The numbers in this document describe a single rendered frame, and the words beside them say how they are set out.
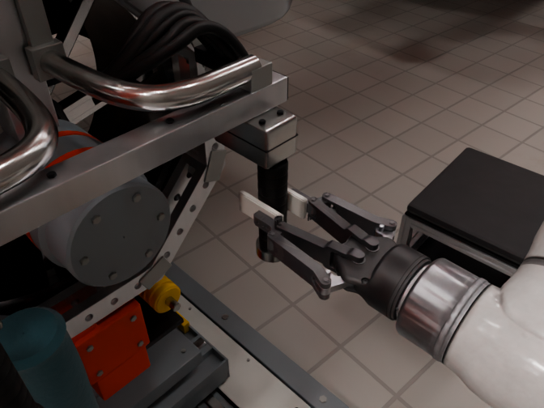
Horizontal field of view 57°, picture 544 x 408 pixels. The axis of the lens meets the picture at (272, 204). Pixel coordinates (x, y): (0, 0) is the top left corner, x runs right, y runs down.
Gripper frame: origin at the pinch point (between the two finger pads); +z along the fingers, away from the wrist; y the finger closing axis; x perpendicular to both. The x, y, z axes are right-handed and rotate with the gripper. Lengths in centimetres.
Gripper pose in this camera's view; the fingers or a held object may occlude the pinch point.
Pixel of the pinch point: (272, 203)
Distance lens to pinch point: 62.0
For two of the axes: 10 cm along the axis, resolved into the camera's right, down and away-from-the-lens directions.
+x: 0.0, -7.7, -6.4
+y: 6.9, -4.6, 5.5
